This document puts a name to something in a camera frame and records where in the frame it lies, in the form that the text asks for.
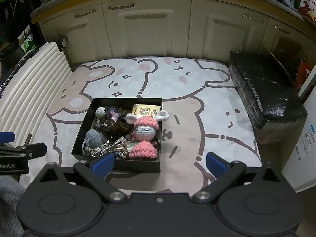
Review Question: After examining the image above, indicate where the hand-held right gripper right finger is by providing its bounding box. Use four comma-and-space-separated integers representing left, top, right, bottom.
193, 152, 284, 203

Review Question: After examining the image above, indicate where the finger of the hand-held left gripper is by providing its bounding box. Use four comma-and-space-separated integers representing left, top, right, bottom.
0, 132, 16, 144
0, 143, 47, 159

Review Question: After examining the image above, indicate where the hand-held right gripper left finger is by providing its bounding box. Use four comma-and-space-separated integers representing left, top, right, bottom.
37, 153, 127, 203

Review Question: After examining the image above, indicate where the braided rope cord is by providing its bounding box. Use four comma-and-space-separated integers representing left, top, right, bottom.
86, 138, 129, 160

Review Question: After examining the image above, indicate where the grey crochet toy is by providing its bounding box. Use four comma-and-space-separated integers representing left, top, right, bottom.
85, 128, 106, 150

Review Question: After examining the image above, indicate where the black box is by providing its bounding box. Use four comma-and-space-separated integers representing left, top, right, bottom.
71, 98, 163, 174

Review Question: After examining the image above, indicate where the dark scrunchie bundle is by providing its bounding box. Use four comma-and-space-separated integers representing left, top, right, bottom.
98, 106, 136, 139

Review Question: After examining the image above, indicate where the pink crochet doll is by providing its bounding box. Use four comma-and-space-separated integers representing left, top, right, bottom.
125, 110, 170, 160

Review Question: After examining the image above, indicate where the small yellow printed box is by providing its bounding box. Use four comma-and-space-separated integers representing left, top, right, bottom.
131, 103, 161, 119

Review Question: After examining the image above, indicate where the person's left forearm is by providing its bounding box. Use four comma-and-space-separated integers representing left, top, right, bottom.
0, 175, 27, 237

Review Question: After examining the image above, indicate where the white ribbed suitcase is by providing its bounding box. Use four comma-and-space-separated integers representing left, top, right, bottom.
0, 38, 73, 134

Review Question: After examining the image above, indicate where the bear printed blanket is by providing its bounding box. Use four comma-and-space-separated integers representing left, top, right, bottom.
18, 56, 262, 193

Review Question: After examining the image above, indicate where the white labelled carton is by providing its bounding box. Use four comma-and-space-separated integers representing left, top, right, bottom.
281, 98, 316, 191

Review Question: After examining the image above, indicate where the black wrapped package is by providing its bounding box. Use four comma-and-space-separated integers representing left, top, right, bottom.
228, 50, 308, 129

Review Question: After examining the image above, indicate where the green and white printed box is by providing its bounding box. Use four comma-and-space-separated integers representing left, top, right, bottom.
18, 26, 35, 53

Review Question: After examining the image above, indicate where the white cabinet door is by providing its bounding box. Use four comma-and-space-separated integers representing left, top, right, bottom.
259, 17, 305, 55
186, 0, 269, 61
40, 3, 112, 66
101, 0, 192, 59

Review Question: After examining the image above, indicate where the brown cardboard box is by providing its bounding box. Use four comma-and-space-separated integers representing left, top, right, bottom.
263, 37, 305, 82

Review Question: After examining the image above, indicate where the red and white printed box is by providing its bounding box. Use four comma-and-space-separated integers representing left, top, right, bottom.
297, 0, 316, 24

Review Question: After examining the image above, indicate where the metal cabinet handle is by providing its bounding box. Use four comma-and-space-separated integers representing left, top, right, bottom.
273, 24, 289, 34
108, 3, 135, 11
242, 14, 265, 24
74, 10, 96, 19

